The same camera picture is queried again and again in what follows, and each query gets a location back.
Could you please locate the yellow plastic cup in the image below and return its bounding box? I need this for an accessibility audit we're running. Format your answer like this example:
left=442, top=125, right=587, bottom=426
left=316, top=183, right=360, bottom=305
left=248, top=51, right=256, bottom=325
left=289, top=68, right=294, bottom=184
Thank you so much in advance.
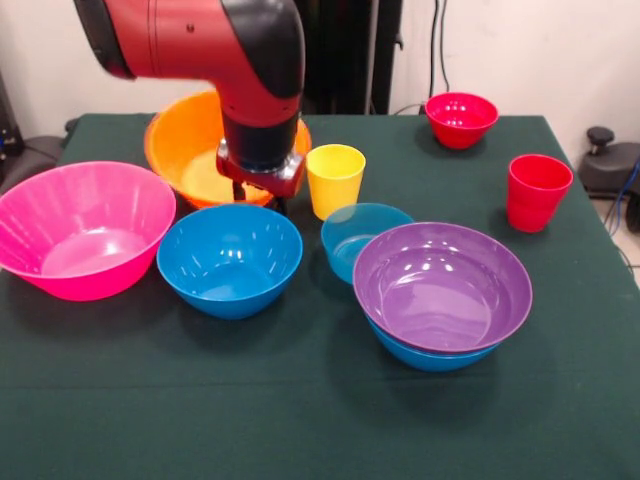
left=305, top=143, right=368, bottom=222

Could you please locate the large pink plastic bowl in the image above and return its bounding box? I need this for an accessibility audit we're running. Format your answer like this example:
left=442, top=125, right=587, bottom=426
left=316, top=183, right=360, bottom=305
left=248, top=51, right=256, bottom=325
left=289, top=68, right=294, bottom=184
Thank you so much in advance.
left=0, top=160, right=178, bottom=302

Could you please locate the black computer tower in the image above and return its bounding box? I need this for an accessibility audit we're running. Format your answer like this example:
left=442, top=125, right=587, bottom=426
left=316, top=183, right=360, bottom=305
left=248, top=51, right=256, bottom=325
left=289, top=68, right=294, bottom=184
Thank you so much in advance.
left=0, top=69, right=26, bottom=162

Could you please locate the dark green tablecloth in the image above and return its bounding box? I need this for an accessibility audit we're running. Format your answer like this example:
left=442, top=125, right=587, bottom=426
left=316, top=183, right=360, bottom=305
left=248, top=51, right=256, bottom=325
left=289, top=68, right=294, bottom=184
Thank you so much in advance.
left=0, top=112, right=640, bottom=480

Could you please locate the blue cable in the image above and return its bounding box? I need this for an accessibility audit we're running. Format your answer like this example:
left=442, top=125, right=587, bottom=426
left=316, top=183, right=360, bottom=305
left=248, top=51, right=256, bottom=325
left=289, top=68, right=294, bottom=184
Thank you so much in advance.
left=603, top=154, right=640, bottom=239

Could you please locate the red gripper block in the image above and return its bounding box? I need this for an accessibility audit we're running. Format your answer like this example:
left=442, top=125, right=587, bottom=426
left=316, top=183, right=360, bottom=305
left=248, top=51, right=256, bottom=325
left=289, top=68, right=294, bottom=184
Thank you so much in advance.
left=215, top=138, right=307, bottom=217

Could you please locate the small teal blue bowl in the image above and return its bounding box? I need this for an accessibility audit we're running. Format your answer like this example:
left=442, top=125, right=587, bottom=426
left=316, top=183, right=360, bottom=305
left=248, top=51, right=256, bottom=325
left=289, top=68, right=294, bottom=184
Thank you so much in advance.
left=320, top=202, right=417, bottom=287

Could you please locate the purple plastic bowl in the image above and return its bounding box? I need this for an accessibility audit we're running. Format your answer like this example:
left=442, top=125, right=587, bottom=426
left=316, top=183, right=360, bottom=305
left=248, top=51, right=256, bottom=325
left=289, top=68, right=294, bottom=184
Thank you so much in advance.
left=352, top=221, right=534, bottom=356

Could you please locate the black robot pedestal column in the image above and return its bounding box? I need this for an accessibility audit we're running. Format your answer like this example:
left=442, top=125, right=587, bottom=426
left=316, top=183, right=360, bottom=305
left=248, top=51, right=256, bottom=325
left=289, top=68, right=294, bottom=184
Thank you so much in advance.
left=297, top=0, right=404, bottom=117

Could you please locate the large orange plastic bowl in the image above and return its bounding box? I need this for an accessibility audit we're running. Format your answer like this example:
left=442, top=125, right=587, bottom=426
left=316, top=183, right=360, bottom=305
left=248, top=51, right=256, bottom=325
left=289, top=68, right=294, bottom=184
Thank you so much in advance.
left=143, top=89, right=314, bottom=210

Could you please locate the small red plastic bowl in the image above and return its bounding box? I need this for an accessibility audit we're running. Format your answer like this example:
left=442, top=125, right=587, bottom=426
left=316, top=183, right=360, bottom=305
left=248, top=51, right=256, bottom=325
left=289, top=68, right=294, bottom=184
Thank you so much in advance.
left=424, top=91, right=500, bottom=150

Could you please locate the blue plastic bowl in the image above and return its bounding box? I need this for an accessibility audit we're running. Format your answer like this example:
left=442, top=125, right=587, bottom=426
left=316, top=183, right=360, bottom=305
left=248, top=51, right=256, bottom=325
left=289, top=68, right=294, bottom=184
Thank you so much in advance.
left=367, top=315, right=501, bottom=374
left=156, top=204, right=304, bottom=322

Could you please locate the red plastic cup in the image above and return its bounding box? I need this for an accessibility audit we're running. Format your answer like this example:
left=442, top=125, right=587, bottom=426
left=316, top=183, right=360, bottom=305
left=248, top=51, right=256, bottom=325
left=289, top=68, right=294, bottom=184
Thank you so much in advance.
left=506, top=153, right=575, bottom=234

